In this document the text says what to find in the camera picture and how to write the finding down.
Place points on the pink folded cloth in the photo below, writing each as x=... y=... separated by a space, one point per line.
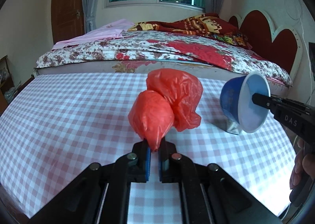
x=110 y=31

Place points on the small blue paper cup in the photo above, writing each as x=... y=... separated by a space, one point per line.
x=236 y=102

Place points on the red patterned blanket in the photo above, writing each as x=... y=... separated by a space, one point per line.
x=208 y=25

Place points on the dark side cabinet left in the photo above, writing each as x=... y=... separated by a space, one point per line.
x=8 y=90

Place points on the purple checkered tablecloth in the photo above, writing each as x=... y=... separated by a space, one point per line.
x=61 y=123

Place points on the bed with floral sheet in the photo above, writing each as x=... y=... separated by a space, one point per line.
x=150 y=46

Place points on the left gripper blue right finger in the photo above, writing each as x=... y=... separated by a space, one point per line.
x=165 y=152

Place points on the red plastic bag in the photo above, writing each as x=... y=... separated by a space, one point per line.
x=170 y=100

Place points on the brown wooden door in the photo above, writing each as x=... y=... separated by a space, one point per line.
x=67 y=19

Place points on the red heart-shaped headboard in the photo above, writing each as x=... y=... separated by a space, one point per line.
x=281 y=45

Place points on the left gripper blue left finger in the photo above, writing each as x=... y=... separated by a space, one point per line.
x=141 y=170

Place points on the green white carton box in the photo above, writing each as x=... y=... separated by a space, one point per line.
x=229 y=126

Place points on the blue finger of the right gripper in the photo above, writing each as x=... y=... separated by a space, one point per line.
x=267 y=102

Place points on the right human hand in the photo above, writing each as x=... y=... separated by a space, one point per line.
x=303 y=163

